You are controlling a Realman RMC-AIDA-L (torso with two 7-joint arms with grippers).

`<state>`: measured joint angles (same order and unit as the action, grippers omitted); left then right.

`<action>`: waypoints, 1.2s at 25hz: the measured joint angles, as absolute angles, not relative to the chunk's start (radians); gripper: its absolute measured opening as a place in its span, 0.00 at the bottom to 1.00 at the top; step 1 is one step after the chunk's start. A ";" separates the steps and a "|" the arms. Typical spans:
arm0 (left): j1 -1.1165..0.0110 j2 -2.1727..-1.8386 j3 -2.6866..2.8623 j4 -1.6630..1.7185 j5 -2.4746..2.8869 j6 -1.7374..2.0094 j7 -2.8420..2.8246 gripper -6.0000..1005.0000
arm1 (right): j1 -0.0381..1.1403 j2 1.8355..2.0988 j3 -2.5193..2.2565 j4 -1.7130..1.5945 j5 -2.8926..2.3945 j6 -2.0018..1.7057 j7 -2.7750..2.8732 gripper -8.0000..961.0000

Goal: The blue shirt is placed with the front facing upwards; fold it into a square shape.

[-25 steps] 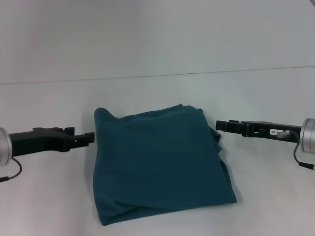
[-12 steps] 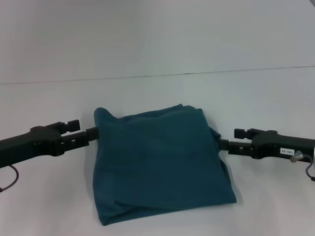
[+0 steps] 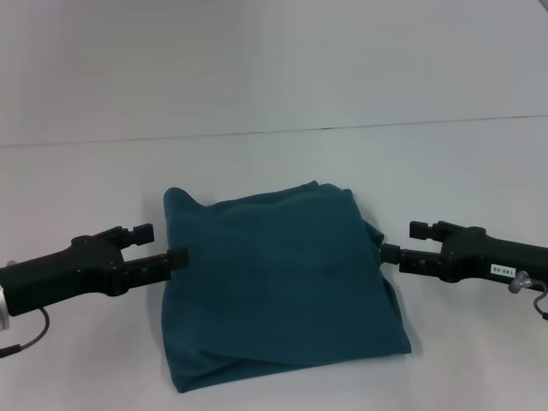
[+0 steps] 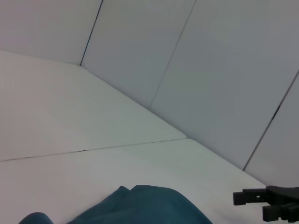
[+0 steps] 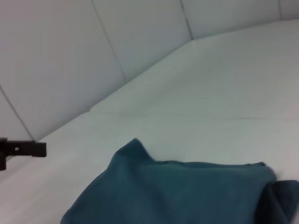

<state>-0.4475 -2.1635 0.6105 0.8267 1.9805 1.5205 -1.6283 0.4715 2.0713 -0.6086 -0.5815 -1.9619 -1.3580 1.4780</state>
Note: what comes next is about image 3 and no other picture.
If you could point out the teal t-shirt with FREE! print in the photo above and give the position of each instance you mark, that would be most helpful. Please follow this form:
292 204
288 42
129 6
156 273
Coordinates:
278 278

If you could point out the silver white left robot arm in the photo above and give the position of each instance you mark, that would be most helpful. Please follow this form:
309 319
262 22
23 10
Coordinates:
3 308

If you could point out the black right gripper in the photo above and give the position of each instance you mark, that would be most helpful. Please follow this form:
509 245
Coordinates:
492 261

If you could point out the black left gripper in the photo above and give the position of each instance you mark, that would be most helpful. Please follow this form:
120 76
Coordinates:
64 274

